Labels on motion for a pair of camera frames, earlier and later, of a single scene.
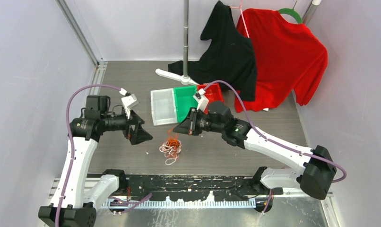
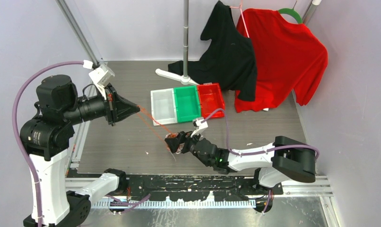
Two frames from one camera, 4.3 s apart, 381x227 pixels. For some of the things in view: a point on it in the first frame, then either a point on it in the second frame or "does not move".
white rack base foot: (184, 80) does not move
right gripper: (189, 127) → (183, 137)
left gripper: (138, 134) → (115, 107)
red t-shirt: (289, 57) does not move
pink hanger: (240, 7) does not move
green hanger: (292, 12) does not move
